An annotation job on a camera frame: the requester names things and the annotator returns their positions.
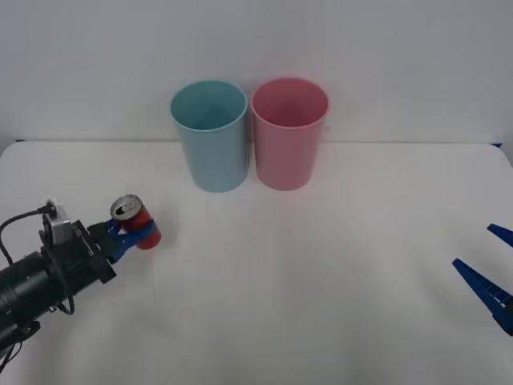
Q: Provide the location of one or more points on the red drink can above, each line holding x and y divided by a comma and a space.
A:
138, 218

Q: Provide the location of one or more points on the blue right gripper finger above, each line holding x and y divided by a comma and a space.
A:
487, 286
503, 233

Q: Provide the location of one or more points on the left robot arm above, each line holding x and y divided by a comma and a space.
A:
24, 282

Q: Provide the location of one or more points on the pink plastic bin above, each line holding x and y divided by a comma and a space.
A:
286, 160

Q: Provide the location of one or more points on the pale blue plastic bin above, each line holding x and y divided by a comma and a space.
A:
216, 160

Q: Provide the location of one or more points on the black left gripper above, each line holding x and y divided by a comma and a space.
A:
86, 258

